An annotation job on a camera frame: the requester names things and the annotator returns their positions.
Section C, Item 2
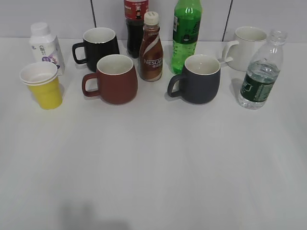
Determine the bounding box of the yellow paper cup stack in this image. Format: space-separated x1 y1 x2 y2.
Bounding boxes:
20 62 62 110

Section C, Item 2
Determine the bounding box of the clear water bottle green label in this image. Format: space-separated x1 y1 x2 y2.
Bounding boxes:
238 30 287 110

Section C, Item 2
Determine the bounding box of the red-brown ceramic mug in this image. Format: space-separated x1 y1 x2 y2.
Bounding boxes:
82 54 138 104

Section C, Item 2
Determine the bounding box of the dark grey ceramic mug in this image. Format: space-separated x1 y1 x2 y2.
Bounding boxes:
167 55 221 104

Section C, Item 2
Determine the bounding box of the Nescafe coffee bottle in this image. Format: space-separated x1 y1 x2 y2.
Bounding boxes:
139 11 164 82

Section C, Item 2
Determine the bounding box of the black ceramic mug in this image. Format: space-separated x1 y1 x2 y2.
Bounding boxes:
72 27 120 72

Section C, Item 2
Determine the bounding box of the green soda bottle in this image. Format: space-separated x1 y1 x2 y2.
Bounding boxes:
171 0 202 74

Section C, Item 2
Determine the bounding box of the white ceramic mug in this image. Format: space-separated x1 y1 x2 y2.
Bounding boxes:
218 26 267 72

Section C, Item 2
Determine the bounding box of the cola bottle red label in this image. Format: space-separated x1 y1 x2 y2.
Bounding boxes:
123 0 149 58

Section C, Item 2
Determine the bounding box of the white yogurt drink bottle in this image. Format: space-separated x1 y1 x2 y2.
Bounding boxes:
29 22 65 75

